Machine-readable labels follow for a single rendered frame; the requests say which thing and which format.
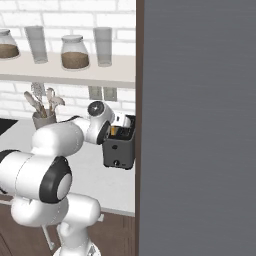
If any silver cupboard handle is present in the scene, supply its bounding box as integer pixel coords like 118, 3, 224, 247
41, 224, 56, 251

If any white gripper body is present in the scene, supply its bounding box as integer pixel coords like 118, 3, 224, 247
119, 112, 133, 129

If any glass jar with brown contents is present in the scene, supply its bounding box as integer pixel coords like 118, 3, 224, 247
60, 34, 91, 71
0, 28, 21, 61

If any grey utensil pot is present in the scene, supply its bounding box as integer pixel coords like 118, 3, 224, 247
31, 111, 57, 131

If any dark grey toaster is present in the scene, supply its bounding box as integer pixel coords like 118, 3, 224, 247
102, 114, 137, 171

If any grey slotted spatula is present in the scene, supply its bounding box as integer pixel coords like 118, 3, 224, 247
30, 82, 47, 116

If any grey tall fridge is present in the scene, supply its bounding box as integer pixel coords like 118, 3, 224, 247
134, 0, 256, 256

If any clear glass tumbler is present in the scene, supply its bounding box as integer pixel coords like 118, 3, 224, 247
24, 25, 49, 65
92, 26, 114, 68

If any beige wall shelf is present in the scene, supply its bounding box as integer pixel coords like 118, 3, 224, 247
0, 49, 137, 90

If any grey wall socket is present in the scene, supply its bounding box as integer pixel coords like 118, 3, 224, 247
87, 85, 103, 101
102, 86, 119, 102

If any wooden spoon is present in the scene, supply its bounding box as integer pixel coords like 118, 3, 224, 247
45, 87, 56, 115
23, 91, 44, 118
50, 96, 66, 114

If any black hob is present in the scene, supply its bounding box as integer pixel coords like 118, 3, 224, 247
0, 117, 19, 137

